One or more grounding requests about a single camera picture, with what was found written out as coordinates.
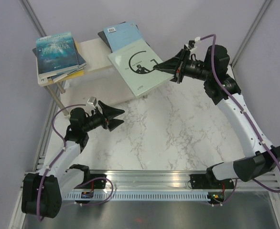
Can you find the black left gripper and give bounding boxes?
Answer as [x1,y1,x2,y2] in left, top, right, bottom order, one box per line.
[82,101,125,132]

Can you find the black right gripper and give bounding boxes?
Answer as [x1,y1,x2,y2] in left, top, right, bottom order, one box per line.
[153,48,213,83]

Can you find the white book black circle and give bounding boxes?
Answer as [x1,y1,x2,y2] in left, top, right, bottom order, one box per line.
[108,39,173,97]

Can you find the yellow Little Prince book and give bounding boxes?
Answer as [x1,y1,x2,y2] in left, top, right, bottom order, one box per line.
[47,41,86,83]

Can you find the light blue thin booklet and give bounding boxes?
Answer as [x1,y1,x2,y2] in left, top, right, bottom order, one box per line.
[103,21,145,52]

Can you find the navy blue hardcover book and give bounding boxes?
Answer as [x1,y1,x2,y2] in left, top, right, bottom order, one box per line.
[32,45,86,82]

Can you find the black gold emblem book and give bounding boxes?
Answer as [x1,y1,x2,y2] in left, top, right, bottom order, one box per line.
[97,23,151,52]

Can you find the teal ocean cover book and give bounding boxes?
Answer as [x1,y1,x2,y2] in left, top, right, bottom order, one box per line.
[36,32,79,79]

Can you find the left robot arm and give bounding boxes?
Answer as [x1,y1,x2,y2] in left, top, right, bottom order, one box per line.
[21,101,125,220]

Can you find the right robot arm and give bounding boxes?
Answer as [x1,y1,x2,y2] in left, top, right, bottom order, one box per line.
[154,45,280,188]

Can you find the white two-tier shelf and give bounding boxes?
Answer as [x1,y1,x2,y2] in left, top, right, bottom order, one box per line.
[37,38,136,109]

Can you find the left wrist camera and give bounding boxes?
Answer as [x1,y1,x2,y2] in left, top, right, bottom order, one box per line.
[86,96,97,108]

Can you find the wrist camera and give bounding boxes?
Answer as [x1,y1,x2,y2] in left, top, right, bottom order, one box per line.
[86,96,97,108]
[184,40,197,53]

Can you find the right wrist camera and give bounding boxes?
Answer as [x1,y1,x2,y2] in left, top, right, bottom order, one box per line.
[184,40,197,53]

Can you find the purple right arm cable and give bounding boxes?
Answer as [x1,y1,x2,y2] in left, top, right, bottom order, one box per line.
[194,34,280,207]

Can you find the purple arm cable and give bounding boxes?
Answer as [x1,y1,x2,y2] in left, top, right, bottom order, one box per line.
[194,34,280,207]
[37,103,114,221]

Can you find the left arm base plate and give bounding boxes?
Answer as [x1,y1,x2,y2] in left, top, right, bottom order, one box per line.
[81,174,107,191]

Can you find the aluminium frame rail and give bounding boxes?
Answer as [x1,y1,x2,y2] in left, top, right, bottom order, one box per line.
[90,170,280,191]

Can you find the white slotted cable duct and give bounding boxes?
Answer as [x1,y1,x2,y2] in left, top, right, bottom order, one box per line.
[63,190,210,201]

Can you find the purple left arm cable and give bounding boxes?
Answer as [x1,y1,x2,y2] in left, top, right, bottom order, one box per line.
[37,103,114,221]

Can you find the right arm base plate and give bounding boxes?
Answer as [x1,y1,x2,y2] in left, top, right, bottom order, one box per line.
[189,174,235,191]

